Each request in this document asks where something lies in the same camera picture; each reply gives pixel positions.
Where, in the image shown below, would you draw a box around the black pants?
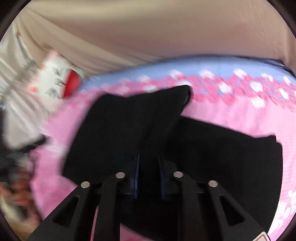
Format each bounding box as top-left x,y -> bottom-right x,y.
62,85 -> 283,240

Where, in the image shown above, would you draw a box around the person's left hand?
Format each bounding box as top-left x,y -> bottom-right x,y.
1,179 -> 35,209

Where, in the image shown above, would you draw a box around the white cartoon face pillow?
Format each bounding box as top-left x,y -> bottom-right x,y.
27,50 -> 86,113

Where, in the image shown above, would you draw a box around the pink rose bedspread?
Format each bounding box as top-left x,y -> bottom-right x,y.
31,57 -> 295,240

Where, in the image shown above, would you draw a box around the beige curtain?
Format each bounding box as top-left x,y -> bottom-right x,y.
15,1 -> 295,74

